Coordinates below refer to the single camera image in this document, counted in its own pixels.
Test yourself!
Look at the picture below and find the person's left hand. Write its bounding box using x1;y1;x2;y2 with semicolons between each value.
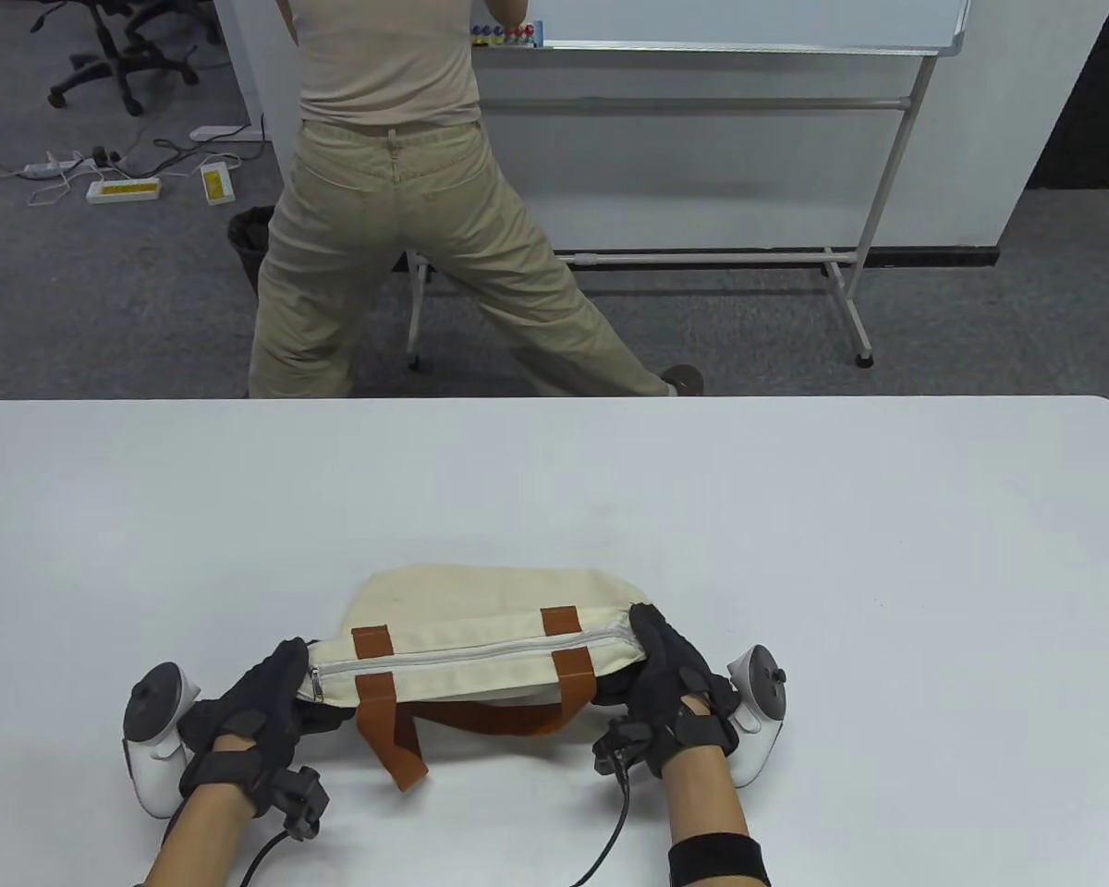
178;638;357;814

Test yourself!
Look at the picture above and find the person's right hand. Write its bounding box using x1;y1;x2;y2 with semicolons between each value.
593;603;742;786

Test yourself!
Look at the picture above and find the cream floral canvas bag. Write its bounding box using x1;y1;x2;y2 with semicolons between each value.
307;565;648;794

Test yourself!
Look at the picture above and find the person's right forearm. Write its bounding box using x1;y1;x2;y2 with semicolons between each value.
656;747;768;887

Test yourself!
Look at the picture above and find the person's left forearm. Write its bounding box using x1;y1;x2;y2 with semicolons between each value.
139;785;262;887

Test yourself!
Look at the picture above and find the grey white handheld controller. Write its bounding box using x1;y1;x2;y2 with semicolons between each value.
723;644;786;789
123;662;204;820

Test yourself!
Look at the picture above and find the black armband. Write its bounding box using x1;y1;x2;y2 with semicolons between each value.
667;833;768;887

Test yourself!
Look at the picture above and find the black waste bin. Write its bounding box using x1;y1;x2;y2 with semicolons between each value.
228;206;278;301

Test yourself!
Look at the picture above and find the long yellow label power strip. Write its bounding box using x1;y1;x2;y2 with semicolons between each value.
87;177;163;205

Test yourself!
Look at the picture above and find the black office chair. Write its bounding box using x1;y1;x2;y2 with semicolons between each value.
30;0;200;116
125;0;225;52

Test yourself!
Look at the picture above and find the whiteboard on metal stand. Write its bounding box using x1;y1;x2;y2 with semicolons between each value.
405;0;971;371

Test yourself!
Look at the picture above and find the row of coloured magnets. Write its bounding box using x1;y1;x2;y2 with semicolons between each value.
469;20;544;49

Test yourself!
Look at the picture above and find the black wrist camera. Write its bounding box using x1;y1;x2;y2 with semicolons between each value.
261;765;330;842

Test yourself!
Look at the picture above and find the black glove cable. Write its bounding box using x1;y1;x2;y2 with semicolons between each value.
238;827;299;887
568;753;635;887

